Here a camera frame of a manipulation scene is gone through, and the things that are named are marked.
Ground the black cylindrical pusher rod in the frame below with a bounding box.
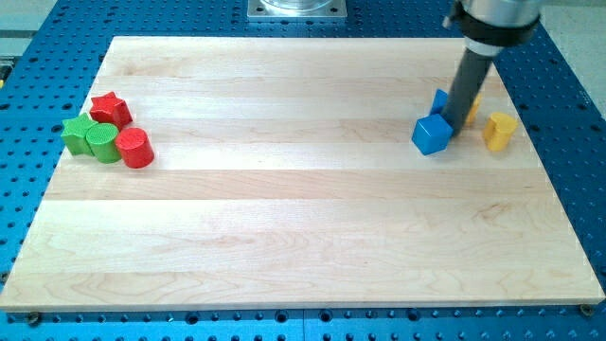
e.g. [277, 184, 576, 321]
[440, 48, 493, 136]

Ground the blue triangle block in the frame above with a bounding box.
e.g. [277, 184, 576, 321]
[429, 89, 448, 115]

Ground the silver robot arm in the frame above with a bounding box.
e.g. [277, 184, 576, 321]
[440, 0, 543, 136]

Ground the yellow hexagon block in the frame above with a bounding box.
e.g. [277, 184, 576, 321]
[465, 94, 482, 126]

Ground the yellow heart block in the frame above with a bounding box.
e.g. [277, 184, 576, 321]
[482, 112, 518, 152]

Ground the blue cube block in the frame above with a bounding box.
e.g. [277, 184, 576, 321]
[412, 114, 454, 155]

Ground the wooden board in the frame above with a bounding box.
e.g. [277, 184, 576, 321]
[1, 36, 604, 313]

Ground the red cylinder block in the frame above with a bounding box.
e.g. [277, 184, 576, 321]
[115, 128, 154, 169]

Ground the red star block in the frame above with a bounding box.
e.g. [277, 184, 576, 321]
[89, 92, 133, 131]

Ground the green cylinder block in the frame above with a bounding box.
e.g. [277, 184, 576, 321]
[85, 123, 121, 164]

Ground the green star block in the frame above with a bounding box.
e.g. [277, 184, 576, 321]
[61, 114, 98, 156]

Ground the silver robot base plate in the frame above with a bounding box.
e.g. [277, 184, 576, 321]
[247, 0, 348, 20]

